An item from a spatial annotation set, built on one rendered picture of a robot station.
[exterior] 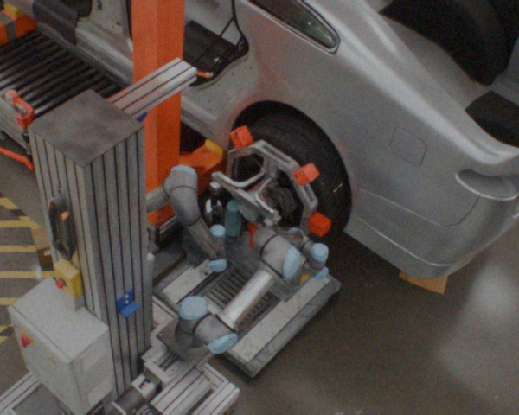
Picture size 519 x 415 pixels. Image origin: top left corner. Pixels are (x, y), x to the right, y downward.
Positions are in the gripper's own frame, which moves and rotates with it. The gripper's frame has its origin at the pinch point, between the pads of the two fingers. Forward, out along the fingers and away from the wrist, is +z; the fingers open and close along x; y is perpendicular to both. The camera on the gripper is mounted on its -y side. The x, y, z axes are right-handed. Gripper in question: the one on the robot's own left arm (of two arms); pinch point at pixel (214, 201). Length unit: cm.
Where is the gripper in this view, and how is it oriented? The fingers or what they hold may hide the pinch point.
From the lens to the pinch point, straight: 348.7
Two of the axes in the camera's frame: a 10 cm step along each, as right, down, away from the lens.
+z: -0.9, -7.6, 6.5
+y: -1.1, 6.5, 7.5
